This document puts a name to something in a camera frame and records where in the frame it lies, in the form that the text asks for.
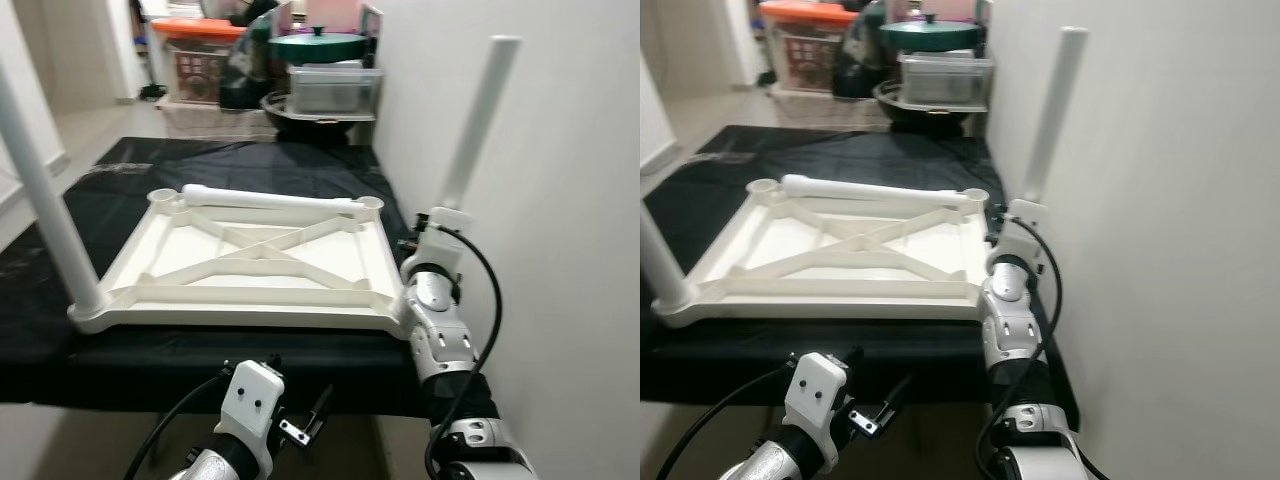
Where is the green round lid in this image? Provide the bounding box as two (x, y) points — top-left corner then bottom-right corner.
(880, 14), (981, 51)
(268, 27), (369, 66)

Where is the white plastic table top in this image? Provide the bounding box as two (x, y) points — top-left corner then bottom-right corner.
(68, 185), (413, 336)
(650, 178), (1001, 329)

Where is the beige patterned box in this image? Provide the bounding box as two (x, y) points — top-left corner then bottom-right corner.
(155, 100), (276, 139)
(765, 88), (886, 126)

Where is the pink box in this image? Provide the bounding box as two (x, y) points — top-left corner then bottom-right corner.
(285, 0), (371, 33)
(890, 0), (986, 21)

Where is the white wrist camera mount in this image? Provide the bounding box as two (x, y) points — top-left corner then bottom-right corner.
(990, 198), (1049, 266)
(218, 360), (286, 446)
(405, 207), (476, 276)
(782, 352), (851, 441)

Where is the black round basin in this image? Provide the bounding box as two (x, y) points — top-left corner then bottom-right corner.
(260, 90), (379, 141)
(872, 80), (991, 131)

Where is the clear plastic container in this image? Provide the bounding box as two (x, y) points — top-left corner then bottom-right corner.
(288, 65), (386, 116)
(898, 55), (996, 109)

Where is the orange-lidded clear storage bin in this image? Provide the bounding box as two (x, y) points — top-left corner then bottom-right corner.
(758, 0), (861, 93)
(150, 18), (251, 106)

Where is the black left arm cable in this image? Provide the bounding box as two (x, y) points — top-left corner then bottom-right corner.
(125, 365), (236, 480)
(690, 360), (801, 480)

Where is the black tablecloth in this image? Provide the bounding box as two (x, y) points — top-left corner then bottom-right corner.
(640, 125), (1081, 431)
(0, 135), (471, 421)

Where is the black plastic bag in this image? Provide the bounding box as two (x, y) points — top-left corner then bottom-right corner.
(218, 5), (291, 111)
(832, 5), (901, 99)

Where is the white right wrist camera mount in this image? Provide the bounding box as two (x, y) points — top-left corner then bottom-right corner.
(990, 198), (1049, 266)
(405, 207), (476, 276)

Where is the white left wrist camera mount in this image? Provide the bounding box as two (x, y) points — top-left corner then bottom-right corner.
(782, 352), (851, 441)
(218, 360), (286, 446)

